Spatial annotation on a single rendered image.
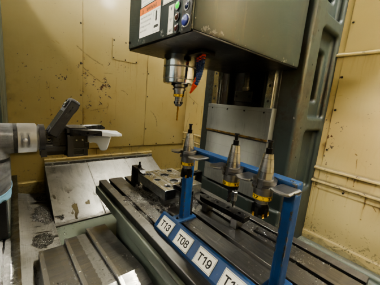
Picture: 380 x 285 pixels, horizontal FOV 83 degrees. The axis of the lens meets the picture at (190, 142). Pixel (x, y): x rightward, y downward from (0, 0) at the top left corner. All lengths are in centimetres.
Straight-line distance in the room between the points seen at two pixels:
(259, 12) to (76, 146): 76
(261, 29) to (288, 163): 66
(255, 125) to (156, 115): 116
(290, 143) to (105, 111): 143
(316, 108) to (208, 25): 95
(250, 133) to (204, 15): 73
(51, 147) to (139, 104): 144
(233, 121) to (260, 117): 19
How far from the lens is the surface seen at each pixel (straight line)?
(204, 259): 75
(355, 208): 154
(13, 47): 186
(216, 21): 76
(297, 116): 119
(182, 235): 82
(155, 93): 213
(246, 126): 128
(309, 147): 150
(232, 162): 65
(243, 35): 85
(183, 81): 97
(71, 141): 67
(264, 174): 59
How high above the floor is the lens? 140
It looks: 10 degrees down
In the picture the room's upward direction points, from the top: 5 degrees clockwise
